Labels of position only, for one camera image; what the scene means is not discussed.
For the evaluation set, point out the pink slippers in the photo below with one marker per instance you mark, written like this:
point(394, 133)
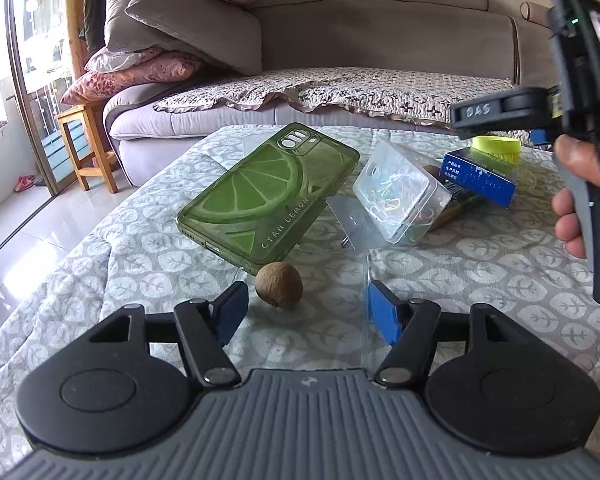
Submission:
point(25, 183)

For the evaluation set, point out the clear adhesive plastic hook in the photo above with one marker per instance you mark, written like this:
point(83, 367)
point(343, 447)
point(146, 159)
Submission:
point(350, 225)

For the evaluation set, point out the large grey cushion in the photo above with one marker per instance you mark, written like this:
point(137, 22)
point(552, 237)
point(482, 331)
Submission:
point(195, 25)

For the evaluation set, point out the silver satin pillow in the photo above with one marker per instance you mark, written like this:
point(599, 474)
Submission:
point(120, 59)

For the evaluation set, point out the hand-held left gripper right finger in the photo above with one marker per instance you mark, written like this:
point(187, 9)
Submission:
point(385, 315)

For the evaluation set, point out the brown round nut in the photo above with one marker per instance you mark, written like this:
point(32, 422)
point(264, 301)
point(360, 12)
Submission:
point(279, 285)

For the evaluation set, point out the clear box of paper clips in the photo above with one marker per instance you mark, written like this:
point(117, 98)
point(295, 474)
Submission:
point(397, 192)

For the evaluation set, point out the yellow-green round brush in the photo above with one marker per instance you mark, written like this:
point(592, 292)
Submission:
point(497, 147)

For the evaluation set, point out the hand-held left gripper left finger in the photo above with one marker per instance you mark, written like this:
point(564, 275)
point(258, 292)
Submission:
point(232, 312)

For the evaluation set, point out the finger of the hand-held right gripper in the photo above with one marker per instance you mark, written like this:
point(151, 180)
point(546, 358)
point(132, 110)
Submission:
point(539, 136)

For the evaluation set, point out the person's right hand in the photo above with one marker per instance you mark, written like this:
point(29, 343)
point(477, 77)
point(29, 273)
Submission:
point(587, 162)

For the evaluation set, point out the dark hanging garment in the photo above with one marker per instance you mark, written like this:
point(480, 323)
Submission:
point(94, 5)

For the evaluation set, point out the wooden pillar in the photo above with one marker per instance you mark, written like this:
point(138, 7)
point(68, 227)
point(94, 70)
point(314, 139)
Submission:
point(76, 20)

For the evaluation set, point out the blue cardboard box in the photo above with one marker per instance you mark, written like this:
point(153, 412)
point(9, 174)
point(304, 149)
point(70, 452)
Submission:
point(480, 180)

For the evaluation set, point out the sliding glass door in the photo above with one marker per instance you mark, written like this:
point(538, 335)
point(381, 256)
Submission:
point(35, 85)

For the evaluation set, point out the green lemon-print phone case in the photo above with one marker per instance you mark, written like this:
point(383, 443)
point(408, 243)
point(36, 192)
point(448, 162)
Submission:
point(265, 195)

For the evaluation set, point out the floral quilted sofa cover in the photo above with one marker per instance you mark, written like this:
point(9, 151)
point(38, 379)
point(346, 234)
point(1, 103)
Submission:
point(355, 87)

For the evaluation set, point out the wooden stool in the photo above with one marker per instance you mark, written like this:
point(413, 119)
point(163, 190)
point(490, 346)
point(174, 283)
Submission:
point(82, 112)

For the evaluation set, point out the grey fabric sofa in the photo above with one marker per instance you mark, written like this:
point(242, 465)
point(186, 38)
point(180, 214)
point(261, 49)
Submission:
point(380, 35)

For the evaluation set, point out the black and gold battery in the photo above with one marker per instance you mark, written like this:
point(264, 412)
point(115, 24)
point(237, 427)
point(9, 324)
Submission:
point(462, 203)

